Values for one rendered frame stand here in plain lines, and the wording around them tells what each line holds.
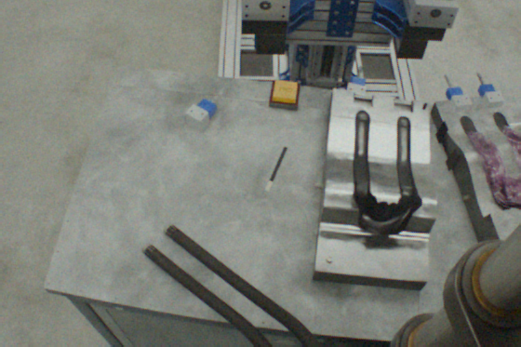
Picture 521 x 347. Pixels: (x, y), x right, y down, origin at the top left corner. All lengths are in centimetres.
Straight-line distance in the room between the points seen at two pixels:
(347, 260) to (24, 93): 197
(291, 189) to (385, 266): 32
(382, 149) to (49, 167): 157
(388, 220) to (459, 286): 78
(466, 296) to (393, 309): 78
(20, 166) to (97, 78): 58
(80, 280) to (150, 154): 38
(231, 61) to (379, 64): 65
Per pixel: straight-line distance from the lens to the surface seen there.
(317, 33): 186
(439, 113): 158
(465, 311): 56
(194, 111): 149
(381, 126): 146
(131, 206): 142
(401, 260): 131
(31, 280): 232
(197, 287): 125
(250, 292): 121
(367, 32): 189
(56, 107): 273
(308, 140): 150
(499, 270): 52
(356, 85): 157
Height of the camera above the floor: 203
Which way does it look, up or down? 56 degrees down
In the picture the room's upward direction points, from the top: 4 degrees clockwise
